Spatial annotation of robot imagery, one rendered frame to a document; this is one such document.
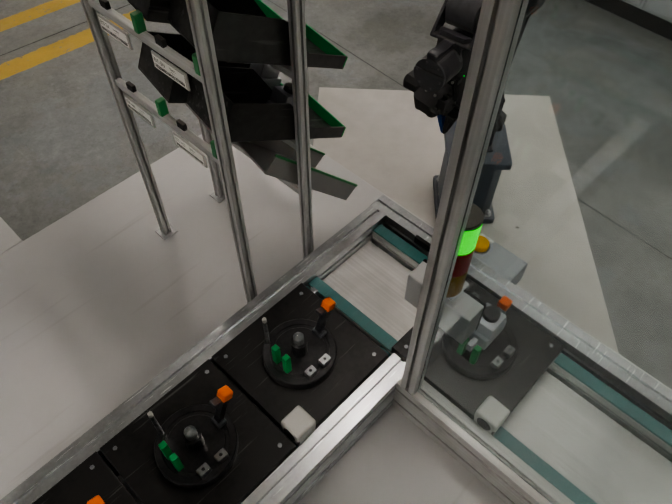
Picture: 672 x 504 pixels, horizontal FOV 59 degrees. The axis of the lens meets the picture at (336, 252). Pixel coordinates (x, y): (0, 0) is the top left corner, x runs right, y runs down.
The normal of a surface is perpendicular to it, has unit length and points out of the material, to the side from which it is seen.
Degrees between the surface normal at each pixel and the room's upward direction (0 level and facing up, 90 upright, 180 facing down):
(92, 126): 0
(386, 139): 0
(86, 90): 0
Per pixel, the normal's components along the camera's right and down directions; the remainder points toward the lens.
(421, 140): 0.00, -0.62
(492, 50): -0.69, 0.57
